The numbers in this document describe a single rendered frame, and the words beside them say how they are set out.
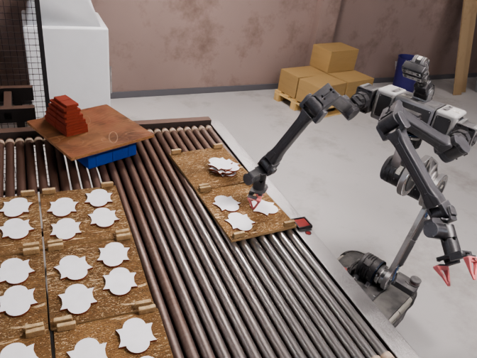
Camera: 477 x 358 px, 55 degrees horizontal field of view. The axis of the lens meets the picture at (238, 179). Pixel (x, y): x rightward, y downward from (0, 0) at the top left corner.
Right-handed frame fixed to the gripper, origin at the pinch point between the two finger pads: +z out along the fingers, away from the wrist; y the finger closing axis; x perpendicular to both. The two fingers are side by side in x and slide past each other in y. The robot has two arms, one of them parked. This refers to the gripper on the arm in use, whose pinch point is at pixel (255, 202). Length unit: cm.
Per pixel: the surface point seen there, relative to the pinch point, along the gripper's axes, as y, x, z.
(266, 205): -1.5, 5.2, 0.8
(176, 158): -24, -55, 2
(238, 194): -5.7, -10.8, 1.7
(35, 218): 56, -84, 2
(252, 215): 8.9, 1.0, 1.6
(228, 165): -22.2, -23.1, -3.3
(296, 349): 75, 38, 3
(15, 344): 112, -46, 1
